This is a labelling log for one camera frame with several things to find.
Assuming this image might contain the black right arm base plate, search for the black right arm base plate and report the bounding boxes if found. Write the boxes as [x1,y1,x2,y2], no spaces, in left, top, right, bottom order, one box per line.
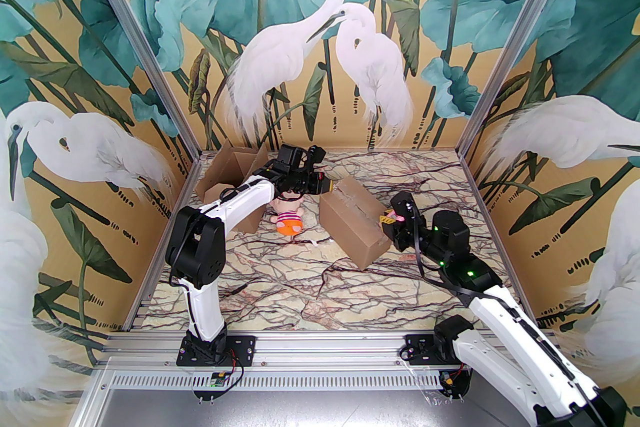
[403,334,487,365]

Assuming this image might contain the left aluminium frame post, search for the left aluminium frame post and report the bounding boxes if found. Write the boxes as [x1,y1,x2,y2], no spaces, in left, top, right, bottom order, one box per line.
[65,0,202,155]

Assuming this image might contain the right power connector with wires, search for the right power connector with wires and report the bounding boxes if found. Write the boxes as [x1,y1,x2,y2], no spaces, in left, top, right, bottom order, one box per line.
[436,355,474,399]

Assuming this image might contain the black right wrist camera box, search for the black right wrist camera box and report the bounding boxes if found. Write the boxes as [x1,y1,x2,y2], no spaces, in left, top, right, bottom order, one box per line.
[390,193,417,221]

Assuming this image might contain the right aluminium frame post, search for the right aluminium frame post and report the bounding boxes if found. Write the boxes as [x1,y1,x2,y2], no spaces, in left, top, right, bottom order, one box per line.
[459,0,592,155]

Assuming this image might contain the pink striped plush doll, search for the pink striped plush doll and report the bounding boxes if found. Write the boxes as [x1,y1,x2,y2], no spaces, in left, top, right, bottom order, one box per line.
[270,191,307,236]

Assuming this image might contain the power connector with wires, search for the power connector with wires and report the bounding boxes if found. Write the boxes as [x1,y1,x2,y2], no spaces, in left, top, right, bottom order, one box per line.
[436,355,474,399]
[193,349,247,400]

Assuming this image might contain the aluminium frame post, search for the aluminium frame post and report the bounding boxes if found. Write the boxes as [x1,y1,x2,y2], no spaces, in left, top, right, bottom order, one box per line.
[65,0,202,155]
[459,0,592,155]

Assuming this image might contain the aluminium frame rail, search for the aluminium frame rail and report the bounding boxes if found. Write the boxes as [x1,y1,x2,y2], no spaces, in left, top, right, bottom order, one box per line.
[102,334,560,369]

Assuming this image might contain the brown cardboard box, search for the brown cardboard box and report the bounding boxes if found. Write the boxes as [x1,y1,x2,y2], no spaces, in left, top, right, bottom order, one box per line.
[195,140,273,234]
[320,178,394,270]

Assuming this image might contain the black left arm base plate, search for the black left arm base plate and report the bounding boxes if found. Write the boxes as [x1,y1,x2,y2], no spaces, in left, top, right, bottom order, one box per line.
[177,335,257,366]

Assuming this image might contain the left power connector with wires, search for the left power connector with wires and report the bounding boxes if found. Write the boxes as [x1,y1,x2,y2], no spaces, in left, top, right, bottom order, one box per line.
[193,349,247,400]

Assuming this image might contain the grey metal sheet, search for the grey metal sheet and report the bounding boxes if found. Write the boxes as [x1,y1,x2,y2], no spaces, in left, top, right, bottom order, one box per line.
[75,387,541,427]

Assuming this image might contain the perforated metal strip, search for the perforated metal strip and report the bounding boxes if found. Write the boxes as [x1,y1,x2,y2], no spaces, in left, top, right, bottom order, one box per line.
[97,371,573,390]

